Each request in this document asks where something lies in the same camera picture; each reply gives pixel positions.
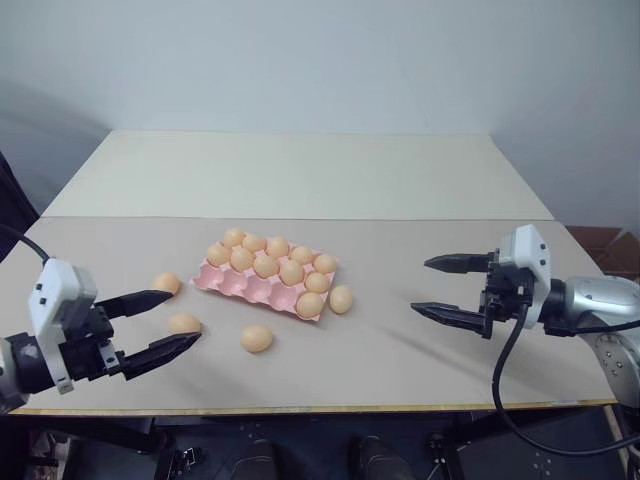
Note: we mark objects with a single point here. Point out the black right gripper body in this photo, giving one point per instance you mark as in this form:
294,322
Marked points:
505,295

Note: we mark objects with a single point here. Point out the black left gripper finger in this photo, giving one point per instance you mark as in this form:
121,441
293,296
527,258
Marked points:
135,301
160,352

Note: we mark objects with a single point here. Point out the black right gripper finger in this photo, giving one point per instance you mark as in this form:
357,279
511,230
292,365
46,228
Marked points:
450,316
460,263

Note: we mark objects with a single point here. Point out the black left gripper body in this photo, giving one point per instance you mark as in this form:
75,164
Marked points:
90,350

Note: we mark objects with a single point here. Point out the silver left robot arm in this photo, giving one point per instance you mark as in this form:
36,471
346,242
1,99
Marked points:
25,360

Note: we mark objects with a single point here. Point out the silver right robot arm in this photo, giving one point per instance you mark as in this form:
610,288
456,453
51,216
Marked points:
600,305

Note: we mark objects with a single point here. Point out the pink egg tray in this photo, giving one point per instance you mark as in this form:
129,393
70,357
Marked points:
250,289

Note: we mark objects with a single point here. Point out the tan egg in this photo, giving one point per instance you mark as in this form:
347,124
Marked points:
242,258
184,323
218,254
278,246
166,283
302,255
316,282
233,237
257,338
291,271
254,243
325,263
340,299
266,265
310,304

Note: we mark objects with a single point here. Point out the black object beside table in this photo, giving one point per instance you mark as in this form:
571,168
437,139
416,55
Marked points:
15,200

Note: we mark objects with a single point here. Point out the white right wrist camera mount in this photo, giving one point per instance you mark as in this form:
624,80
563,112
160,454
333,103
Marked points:
525,250

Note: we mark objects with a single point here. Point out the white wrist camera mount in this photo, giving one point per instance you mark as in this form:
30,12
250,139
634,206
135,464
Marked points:
525,250
57,285

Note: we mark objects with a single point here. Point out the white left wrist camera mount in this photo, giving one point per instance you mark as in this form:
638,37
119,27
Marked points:
57,285

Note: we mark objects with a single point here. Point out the black table frame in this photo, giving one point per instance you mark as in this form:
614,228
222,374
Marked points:
115,440

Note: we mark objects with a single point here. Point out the black metal bracket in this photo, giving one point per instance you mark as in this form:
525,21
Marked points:
186,459
439,447

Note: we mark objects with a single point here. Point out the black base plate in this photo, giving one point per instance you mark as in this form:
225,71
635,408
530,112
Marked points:
540,462

